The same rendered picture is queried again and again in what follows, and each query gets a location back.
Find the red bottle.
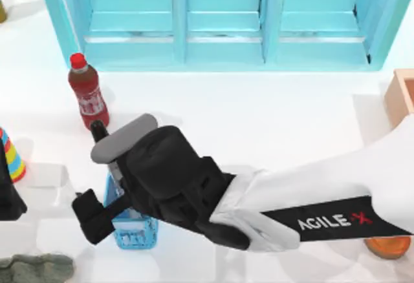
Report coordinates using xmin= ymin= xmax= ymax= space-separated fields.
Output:
xmin=67 ymin=53 xmax=111 ymax=131

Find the light blue box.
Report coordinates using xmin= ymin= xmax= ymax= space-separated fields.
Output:
xmin=103 ymin=171 xmax=160 ymax=251

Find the grey-green lumpy object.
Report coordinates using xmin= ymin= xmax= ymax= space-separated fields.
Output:
xmin=0 ymin=253 xmax=75 ymax=283

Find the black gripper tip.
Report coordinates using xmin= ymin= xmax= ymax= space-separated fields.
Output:
xmin=0 ymin=140 xmax=28 ymax=223

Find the stack of coloured rings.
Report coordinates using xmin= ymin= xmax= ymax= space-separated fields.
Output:
xmin=0 ymin=127 xmax=28 ymax=184

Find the light blue rack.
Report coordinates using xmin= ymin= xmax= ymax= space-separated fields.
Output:
xmin=36 ymin=0 xmax=401 ymax=73

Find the orange round object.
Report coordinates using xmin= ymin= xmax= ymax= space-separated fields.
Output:
xmin=364 ymin=235 xmax=410 ymax=260

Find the salmon-coloured box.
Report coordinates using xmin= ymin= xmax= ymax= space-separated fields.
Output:
xmin=384 ymin=68 xmax=414 ymax=129

